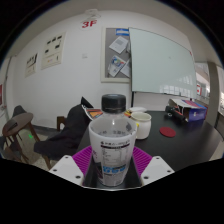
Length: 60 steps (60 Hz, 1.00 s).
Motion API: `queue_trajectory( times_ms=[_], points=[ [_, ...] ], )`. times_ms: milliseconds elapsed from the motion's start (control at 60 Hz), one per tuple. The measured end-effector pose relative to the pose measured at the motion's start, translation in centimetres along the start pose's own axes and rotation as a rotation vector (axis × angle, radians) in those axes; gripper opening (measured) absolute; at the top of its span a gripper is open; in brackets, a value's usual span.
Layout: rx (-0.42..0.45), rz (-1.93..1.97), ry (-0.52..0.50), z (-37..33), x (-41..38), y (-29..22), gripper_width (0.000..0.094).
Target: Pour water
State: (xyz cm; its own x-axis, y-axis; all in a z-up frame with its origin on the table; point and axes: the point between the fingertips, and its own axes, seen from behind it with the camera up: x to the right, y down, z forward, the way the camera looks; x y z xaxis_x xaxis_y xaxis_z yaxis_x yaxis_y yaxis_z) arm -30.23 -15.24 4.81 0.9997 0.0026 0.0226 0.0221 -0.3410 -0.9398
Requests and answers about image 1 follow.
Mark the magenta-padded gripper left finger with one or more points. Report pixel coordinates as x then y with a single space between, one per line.
68 168

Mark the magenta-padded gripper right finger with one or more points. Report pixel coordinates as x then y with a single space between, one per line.
156 170

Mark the clear black-capped drink bottle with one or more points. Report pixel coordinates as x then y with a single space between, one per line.
112 150

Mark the dark jacket on chair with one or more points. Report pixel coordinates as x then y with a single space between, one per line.
66 136

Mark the flat round red coaster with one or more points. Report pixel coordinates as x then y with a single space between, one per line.
167 132

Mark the black and red tool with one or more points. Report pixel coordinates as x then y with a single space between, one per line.
172 110

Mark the small black flag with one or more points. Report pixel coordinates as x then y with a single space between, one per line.
86 101

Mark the blue and white paper box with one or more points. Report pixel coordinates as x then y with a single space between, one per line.
193 108

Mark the dark grey chair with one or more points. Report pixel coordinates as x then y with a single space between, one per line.
19 110

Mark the grey notice board with papers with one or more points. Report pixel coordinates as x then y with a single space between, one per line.
115 53

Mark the white ceiling fixture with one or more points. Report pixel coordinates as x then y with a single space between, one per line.
92 14

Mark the large wall whiteboard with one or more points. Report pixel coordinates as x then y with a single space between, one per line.
160 63

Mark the small white wall poster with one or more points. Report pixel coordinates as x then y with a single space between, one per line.
31 65

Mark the white wall switch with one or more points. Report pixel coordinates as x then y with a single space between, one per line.
84 55

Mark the large white wall poster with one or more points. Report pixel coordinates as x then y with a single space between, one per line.
53 50

